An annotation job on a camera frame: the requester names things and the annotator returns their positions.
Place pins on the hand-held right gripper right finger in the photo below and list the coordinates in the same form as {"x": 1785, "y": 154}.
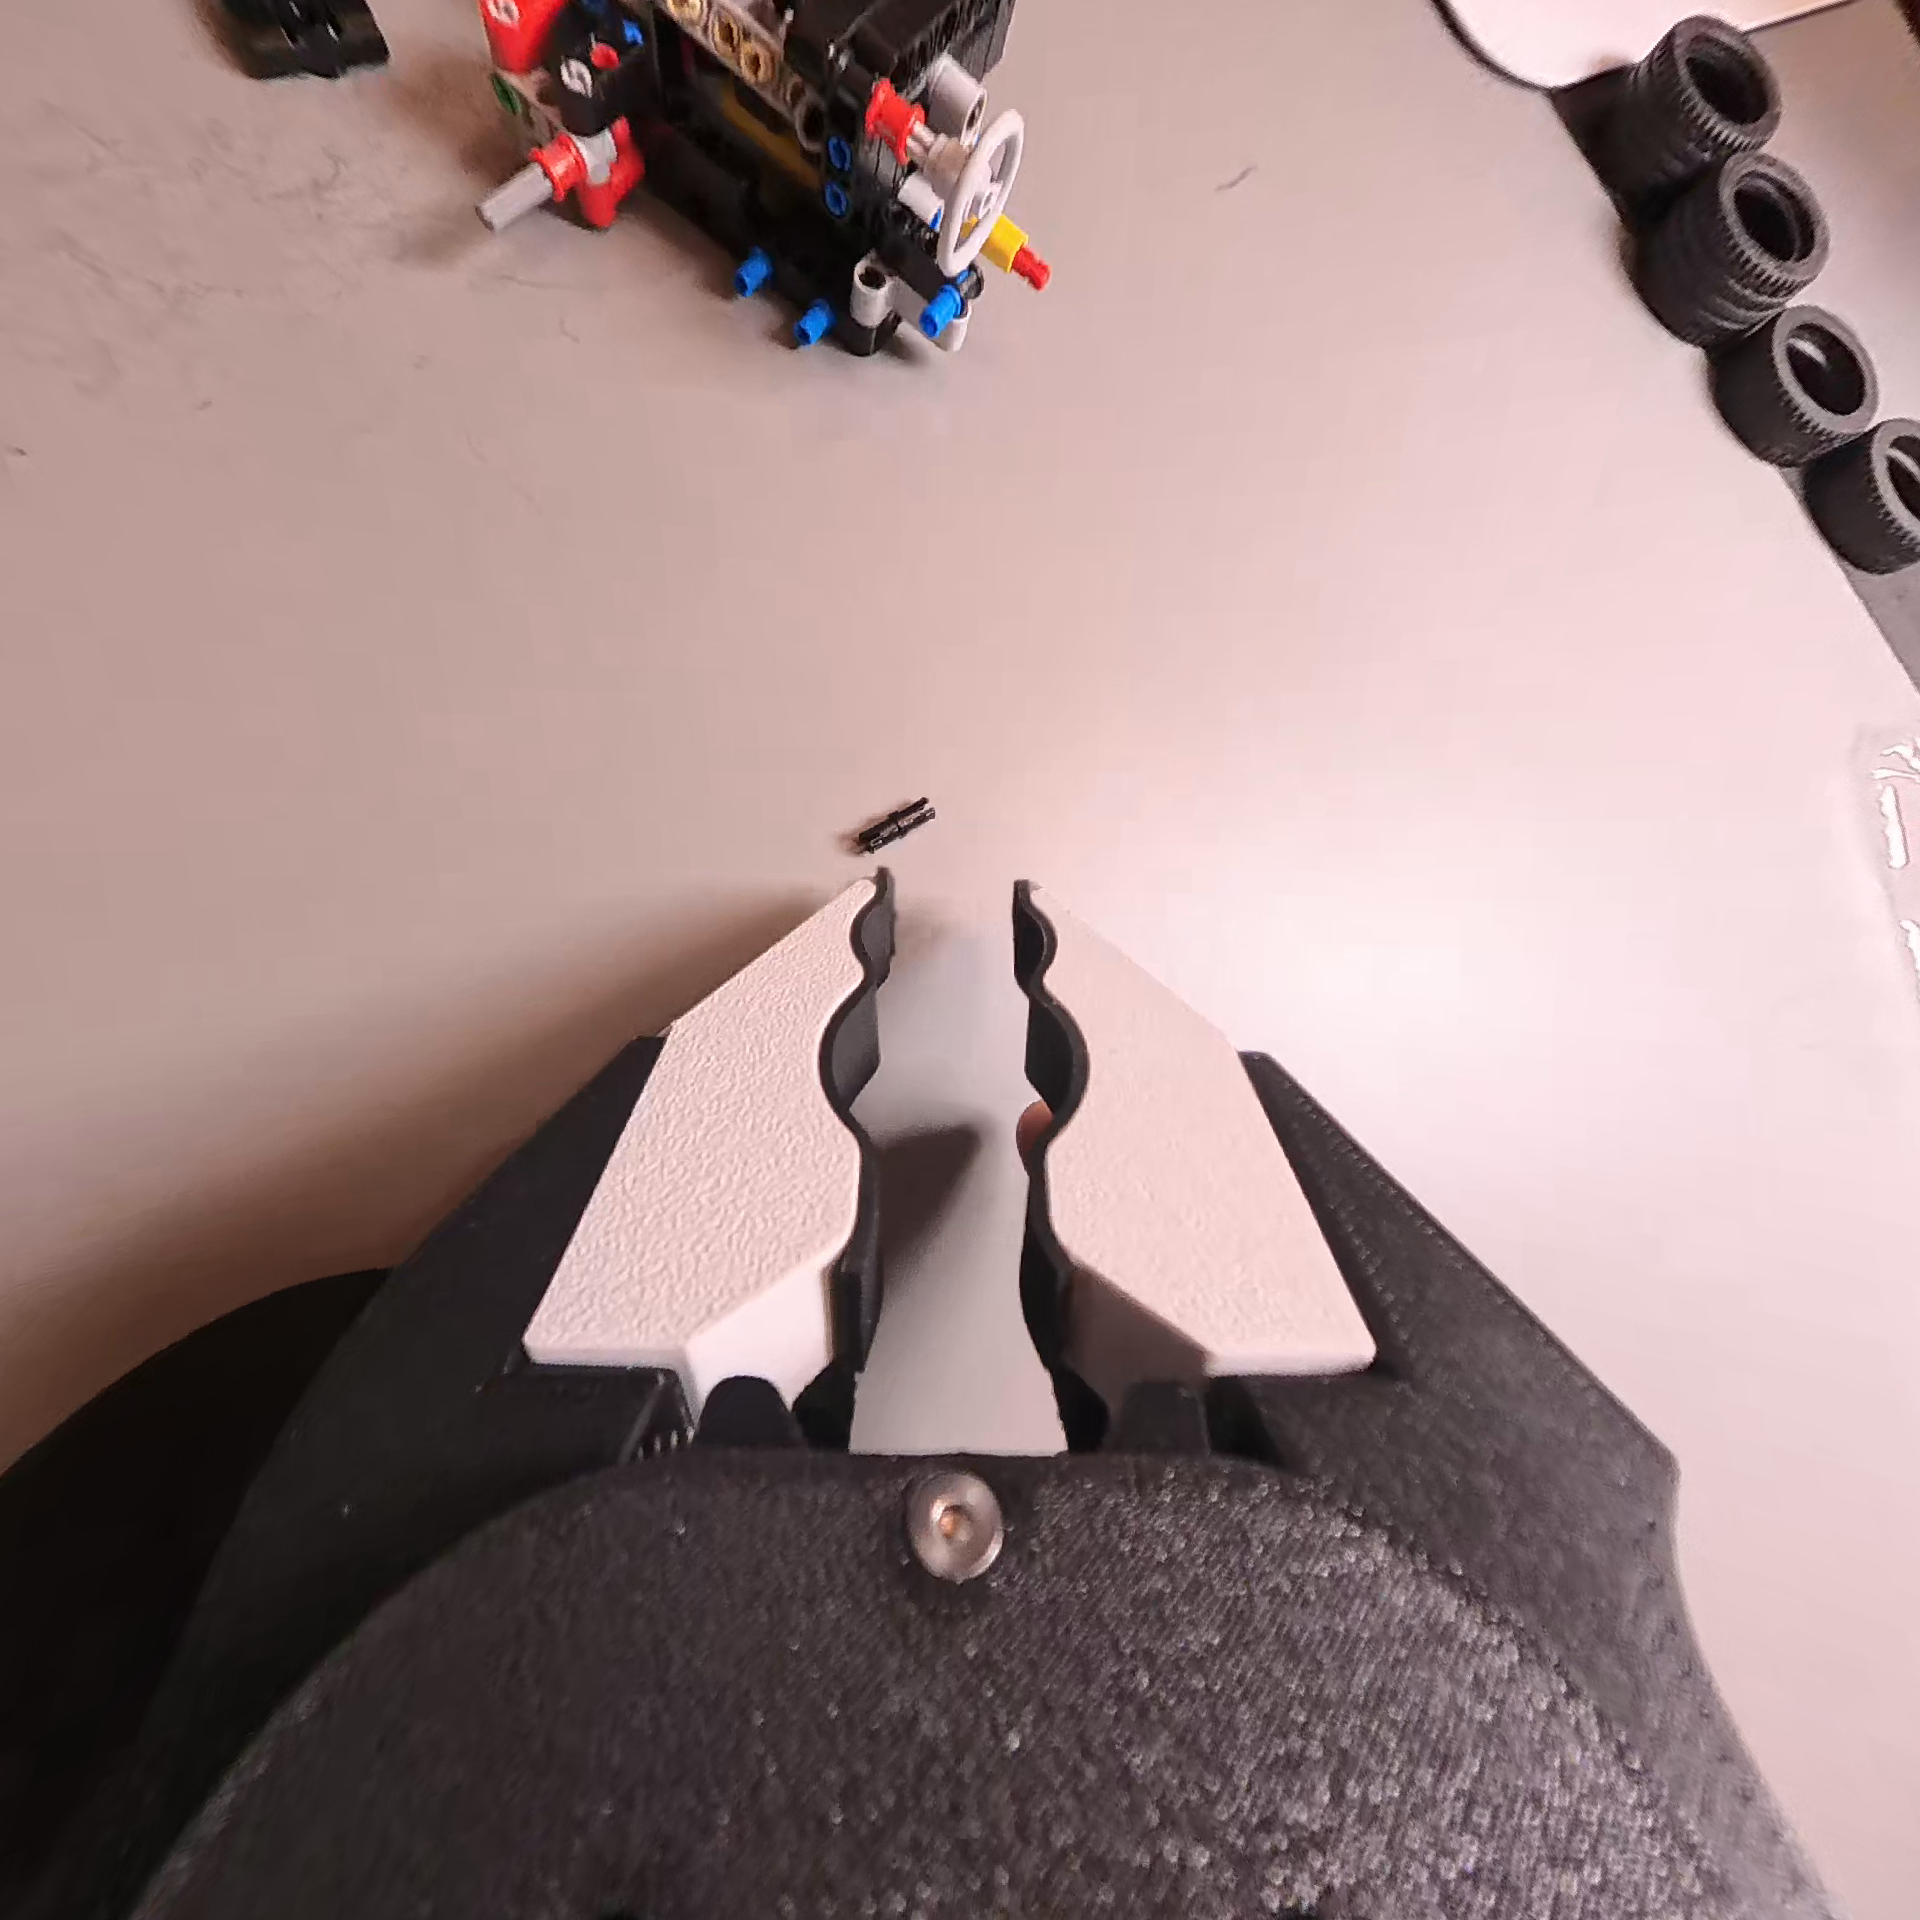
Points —
{"x": 1200, "y": 1200}

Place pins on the person's right hand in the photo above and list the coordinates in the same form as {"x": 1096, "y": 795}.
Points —
{"x": 1031, "y": 1137}

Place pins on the black square lego frame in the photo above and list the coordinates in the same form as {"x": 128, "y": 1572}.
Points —
{"x": 307, "y": 36}

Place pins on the partly built lego car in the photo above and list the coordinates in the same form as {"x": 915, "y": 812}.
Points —
{"x": 750, "y": 136}

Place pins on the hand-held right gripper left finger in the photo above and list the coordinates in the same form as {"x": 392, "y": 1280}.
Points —
{"x": 704, "y": 1185}

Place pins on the clear plastic bag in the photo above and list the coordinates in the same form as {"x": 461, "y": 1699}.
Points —
{"x": 1897, "y": 838}

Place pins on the black lego pin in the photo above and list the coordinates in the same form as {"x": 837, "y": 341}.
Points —
{"x": 897, "y": 826}

